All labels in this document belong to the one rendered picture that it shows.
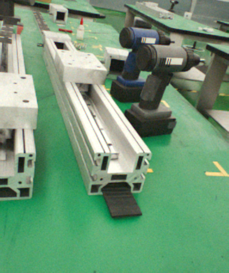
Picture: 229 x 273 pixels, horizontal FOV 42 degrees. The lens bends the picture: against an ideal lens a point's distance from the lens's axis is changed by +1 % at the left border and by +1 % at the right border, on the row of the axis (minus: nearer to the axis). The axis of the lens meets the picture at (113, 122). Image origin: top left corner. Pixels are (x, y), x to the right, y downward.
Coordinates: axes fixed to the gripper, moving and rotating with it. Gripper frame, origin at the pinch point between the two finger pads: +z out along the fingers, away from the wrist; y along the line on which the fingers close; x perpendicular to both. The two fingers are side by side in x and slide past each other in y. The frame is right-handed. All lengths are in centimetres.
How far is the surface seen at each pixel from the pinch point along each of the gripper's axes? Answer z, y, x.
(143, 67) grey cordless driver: -12, 29, -64
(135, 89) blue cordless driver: 0, 38, -43
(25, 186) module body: 2, 4, -85
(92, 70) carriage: -7, 21, -53
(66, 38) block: -4.8, 22.0, -5.2
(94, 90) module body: -3, 21, -56
